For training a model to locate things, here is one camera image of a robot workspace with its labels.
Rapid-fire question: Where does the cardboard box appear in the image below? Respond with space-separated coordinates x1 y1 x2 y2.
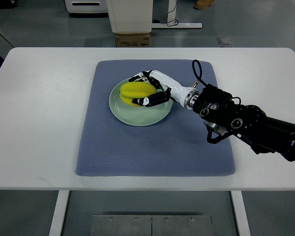
115 33 150 48

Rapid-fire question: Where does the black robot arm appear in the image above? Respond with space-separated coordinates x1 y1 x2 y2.
191 59 295 162

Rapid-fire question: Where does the metal base plate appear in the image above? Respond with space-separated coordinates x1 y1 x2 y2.
90 214 213 236

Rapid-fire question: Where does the black cable on floor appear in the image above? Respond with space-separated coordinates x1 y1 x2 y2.
152 0 179 27

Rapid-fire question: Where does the blue textured mat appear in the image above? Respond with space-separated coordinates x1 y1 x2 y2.
76 59 236 177

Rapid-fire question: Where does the white table leg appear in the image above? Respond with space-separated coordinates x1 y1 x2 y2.
231 191 251 236
49 190 70 236

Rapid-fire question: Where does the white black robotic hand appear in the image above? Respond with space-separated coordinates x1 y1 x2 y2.
120 70 200 110

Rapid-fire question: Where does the tan work boot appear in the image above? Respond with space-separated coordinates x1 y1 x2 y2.
194 0 216 10

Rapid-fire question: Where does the yellow starfruit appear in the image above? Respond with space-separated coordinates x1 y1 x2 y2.
120 82 157 107

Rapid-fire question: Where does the white appliance with slot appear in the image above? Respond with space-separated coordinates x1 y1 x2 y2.
64 0 108 14

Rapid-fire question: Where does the white left table leg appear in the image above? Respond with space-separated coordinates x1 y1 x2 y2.
49 190 70 236

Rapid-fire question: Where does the pale green plate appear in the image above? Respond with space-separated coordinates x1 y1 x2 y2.
109 79 173 126

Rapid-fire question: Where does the white right table leg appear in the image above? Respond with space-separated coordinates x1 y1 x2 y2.
231 191 251 236

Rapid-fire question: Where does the white desk foot bar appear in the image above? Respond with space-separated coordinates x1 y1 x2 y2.
151 23 203 29

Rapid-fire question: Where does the grey floor outlet plate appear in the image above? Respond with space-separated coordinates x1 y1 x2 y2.
217 37 231 46

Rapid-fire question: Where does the white cabinet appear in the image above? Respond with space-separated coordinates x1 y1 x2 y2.
106 0 153 33

